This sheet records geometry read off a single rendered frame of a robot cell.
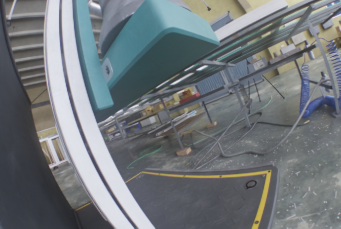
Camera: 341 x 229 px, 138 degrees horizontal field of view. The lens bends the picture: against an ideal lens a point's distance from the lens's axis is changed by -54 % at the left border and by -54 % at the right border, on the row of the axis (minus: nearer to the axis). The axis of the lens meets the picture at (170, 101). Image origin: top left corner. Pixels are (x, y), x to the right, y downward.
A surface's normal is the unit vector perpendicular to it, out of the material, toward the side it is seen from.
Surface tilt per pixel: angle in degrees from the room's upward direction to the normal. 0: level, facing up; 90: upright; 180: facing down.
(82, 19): 90
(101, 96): 90
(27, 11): 180
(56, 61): 90
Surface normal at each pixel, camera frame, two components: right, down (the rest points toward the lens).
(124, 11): -0.23, 0.04
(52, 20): 0.67, -0.32
